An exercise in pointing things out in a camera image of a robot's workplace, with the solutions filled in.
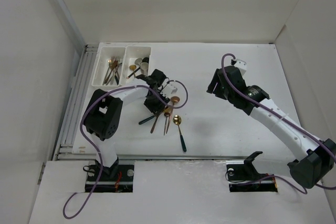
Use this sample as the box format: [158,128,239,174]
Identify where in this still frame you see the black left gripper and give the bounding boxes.
[144,90,169,117]

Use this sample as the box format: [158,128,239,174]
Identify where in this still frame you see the cream white spoon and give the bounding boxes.
[140,62,149,76]

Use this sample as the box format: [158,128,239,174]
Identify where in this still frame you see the black round spoon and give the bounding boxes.
[135,57,149,73]

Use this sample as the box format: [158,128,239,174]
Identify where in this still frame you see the gold fork green handle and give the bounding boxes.
[110,63,122,85]

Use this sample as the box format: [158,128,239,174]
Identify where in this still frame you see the silver fork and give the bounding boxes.
[102,64,111,85]

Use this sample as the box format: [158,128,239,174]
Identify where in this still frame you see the copper fork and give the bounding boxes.
[102,57,118,85]

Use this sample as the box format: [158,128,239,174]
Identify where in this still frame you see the silver spoon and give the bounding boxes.
[134,58,142,66]

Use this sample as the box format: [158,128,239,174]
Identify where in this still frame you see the black fork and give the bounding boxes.
[114,63,122,85]

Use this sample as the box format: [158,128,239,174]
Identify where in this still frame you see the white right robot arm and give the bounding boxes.
[207,66,335,189]

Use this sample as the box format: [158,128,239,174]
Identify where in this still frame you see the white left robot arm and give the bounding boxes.
[80,69,170,142]

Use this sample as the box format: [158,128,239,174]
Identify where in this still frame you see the white right utensil tray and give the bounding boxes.
[120,46,151,86]

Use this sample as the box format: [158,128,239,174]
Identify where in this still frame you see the white utensil tray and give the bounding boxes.
[91,46,126,87]
[120,46,151,86]

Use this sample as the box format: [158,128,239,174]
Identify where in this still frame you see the white left utensil tray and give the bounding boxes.
[91,46,126,87]

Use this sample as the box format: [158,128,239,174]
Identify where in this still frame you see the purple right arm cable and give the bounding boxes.
[222,52,336,195]

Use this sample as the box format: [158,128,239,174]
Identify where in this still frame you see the copper spoon green handle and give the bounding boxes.
[138,114,155,125]

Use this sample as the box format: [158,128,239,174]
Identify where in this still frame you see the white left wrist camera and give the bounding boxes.
[160,83,178,98]

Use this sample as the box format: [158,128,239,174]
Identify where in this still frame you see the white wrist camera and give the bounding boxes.
[231,58,247,76]
[160,83,178,98]

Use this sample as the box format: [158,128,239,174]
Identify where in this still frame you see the gold spoon green handle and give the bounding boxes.
[173,115,187,153]

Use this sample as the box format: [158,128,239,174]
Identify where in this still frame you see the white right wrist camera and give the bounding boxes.
[231,58,247,76]

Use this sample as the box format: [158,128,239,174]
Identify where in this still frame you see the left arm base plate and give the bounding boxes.
[83,164,135,193]

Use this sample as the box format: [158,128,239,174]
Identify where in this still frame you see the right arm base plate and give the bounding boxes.
[225,151,278,193]

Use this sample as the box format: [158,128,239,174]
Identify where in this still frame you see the aluminium rail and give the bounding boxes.
[52,153,313,162]

